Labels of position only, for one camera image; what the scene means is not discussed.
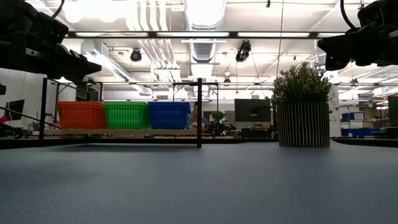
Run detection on black ceiling-mounted camera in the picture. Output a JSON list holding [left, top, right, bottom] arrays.
[[129, 49, 143, 62]]

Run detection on small dark desk monitor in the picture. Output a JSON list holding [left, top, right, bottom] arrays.
[[4, 98, 26, 121]]

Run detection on blue slotted plastic basket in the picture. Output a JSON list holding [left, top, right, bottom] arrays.
[[147, 101, 192, 106], [148, 105, 191, 130]]

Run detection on black background monitor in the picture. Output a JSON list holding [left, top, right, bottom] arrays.
[[234, 98, 272, 123]]

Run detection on silver ventilation duct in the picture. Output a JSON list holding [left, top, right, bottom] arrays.
[[183, 0, 228, 78]]

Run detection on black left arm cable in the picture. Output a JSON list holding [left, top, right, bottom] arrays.
[[49, 0, 66, 19]]

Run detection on dark background screen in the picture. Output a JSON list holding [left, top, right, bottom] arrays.
[[387, 95, 398, 121]]

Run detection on green plant in striped pot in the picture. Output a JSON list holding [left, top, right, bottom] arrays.
[[270, 61, 333, 148]]

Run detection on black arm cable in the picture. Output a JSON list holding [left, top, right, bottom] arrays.
[[49, 0, 66, 19], [340, 0, 358, 32]]

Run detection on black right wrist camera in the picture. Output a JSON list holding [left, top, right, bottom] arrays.
[[357, 0, 385, 29]]

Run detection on person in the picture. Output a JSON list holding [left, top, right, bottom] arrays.
[[187, 102, 210, 131]]

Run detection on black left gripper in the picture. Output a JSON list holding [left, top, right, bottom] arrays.
[[0, 37, 103, 82]]

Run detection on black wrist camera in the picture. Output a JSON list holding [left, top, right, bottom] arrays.
[[357, 0, 385, 29], [29, 11, 69, 47]]

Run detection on blue storage bins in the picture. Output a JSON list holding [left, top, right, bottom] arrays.
[[340, 111, 379, 138]]

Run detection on small background potted plant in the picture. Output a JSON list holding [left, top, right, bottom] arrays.
[[210, 110, 226, 138]]

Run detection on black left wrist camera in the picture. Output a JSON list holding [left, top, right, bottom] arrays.
[[29, 11, 69, 47]]

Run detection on black overhead light bar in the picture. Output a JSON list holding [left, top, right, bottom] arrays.
[[67, 30, 346, 40]]

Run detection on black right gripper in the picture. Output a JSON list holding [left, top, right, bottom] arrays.
[[317, 18, 398, 71]]

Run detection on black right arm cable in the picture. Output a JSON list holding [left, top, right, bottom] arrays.
[[340, 0, 358, 32]]

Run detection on blue-grey table mat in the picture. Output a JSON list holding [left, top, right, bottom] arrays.
[[0, 141, 398, 224]]

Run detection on black overhead camera on mount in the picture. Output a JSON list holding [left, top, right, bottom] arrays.
[[234, 39, 252, 63]]

